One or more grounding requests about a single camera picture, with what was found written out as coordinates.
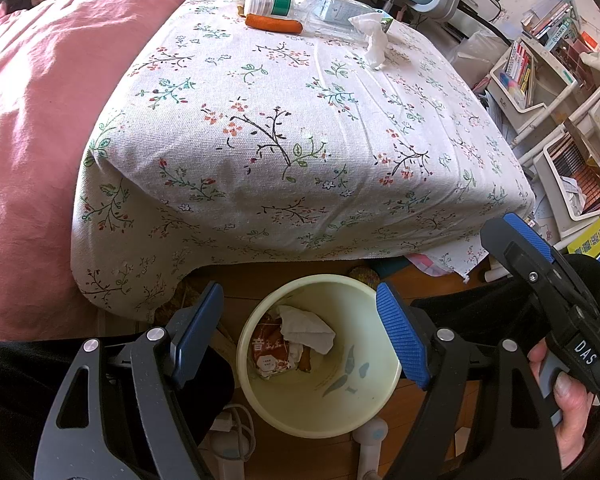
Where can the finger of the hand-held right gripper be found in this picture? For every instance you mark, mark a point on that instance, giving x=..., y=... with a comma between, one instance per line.
x=525, y=227

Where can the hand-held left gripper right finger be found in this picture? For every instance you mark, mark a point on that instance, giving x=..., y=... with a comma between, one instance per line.
x=402, y=335

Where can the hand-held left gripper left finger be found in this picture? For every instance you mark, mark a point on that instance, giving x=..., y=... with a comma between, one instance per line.
x=195, y=332

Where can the cream plastic bin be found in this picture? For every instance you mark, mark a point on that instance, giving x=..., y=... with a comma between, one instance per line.
x=305, y=410

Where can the person's right hand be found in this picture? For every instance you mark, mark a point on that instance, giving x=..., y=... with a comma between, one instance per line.
x=577, y=412

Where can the pink patterned cloth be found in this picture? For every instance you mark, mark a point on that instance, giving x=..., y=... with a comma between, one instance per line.
x=430, y=263

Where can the stack of books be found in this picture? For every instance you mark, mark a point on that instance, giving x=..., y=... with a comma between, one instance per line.
x=582, y=175

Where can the white tiered book cart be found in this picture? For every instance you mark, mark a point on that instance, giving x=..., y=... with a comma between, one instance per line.
x=530, y=108

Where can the row of upright books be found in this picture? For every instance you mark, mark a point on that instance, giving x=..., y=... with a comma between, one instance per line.
x=520, y=67

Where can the floral tablecloth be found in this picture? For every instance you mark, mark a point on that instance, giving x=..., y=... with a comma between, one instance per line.
x=280, y=185

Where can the white plastic bag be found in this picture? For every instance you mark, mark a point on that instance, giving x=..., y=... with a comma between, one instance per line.
x=475, y=52

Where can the person's black trousers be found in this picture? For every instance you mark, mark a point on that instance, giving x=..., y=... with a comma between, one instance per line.
x=20, y=400

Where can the leaning colourful books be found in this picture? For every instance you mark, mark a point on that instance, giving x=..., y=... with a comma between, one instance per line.
x=550, y=15

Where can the large white tissue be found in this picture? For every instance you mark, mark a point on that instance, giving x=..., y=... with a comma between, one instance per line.
x=375, y=40

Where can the pink blanket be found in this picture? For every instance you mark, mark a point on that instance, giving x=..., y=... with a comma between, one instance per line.
x=40, y=135

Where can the clear plastic bottle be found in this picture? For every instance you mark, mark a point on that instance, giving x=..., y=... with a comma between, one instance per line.
x=325, y=12

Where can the rolled orange peel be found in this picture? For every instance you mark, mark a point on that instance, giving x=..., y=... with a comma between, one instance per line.
x=272, y=22

